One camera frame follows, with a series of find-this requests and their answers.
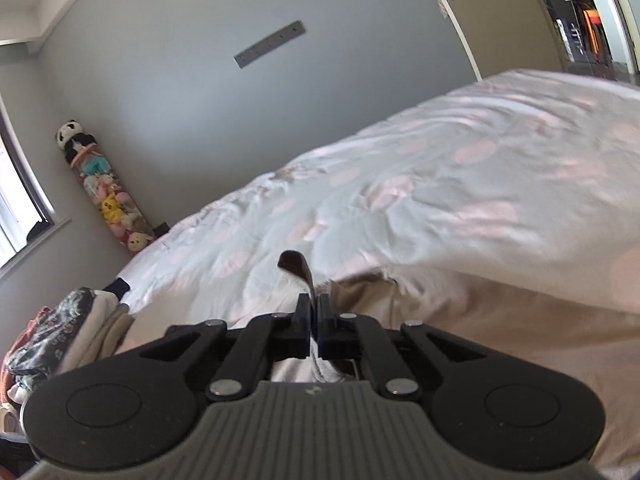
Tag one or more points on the pink dotted grey bedspread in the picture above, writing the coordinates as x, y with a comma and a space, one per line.
527, 178

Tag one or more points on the plush toy column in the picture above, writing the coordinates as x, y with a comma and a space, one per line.
115, 205

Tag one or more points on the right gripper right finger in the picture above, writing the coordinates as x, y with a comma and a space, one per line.
361, 339

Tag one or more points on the tan folded garment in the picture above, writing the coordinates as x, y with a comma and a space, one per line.
112, 334

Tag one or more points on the window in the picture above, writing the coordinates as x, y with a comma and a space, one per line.
28, 217

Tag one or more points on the black wall socket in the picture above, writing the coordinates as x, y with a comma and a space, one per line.
161, 230

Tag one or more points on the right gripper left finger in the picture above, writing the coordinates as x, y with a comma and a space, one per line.
267, 339

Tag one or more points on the floral dark folded garment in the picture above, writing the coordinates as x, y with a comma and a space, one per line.
38, 358

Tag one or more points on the grey wall plate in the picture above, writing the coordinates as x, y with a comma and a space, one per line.
270, 43

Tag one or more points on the beige t-shirt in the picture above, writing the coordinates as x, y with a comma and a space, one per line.
596, 345

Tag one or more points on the cream door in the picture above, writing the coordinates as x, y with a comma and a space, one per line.
501, 35

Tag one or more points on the white folded sweater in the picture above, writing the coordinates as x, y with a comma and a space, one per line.
85, 344

